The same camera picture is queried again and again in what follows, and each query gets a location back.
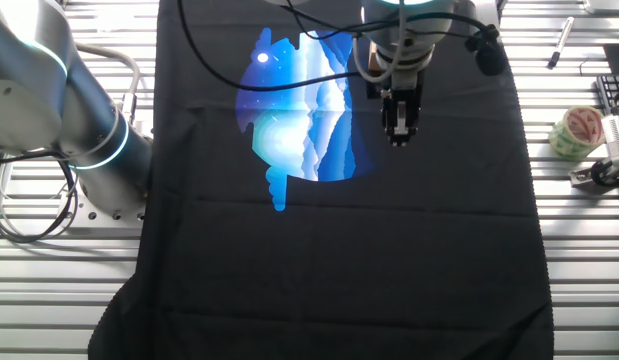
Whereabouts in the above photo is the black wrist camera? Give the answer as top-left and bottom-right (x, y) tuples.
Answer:
(464, 23), (509, 77)

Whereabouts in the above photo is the black camera cable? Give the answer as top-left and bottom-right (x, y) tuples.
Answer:
(283, 0), (490, 41)

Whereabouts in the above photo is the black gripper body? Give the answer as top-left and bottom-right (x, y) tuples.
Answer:
(367, 72), (424, 121)

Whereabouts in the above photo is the silver flat device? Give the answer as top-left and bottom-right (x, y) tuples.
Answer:
(583, 0), (619, 15)

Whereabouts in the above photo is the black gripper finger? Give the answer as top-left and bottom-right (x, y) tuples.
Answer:
(388, 101), (419, 148)
(382, 99), (396, 144)

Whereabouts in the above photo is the silver marker pen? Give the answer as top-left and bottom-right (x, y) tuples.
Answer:
(546, 16), (575, 70)

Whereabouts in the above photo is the long black cable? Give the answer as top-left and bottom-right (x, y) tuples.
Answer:
(176, 0), (363, 93)

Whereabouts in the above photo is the black keyboard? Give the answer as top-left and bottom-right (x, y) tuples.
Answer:
(595, 74), (619, 132)

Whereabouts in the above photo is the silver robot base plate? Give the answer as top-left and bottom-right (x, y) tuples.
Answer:
(56, 189), (150, 232)

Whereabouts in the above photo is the printed packing tape roll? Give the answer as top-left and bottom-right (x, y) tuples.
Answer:
(547, 105), (606, 162)

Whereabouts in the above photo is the small wooden block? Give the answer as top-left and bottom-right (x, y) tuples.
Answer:
(367, 42), (385, 73)

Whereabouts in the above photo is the black box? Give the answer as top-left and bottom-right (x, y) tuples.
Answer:
(603, 43), (619, 76)

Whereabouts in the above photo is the silver clamp tool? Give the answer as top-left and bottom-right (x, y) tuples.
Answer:
(569, 154), (619, 195)

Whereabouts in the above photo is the black t-shirt with blue print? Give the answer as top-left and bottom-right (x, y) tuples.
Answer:
(87, 0), (555, 360)

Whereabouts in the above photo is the grey cable with metal connector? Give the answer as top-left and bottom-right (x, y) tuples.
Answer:
(74, 42), (141, 126)

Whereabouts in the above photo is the silver camera unit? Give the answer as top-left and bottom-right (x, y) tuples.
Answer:
(601, 113), (619, 160)

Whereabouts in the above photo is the black cable bundle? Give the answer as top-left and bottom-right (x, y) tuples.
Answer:
(0, 149), (80, 245)

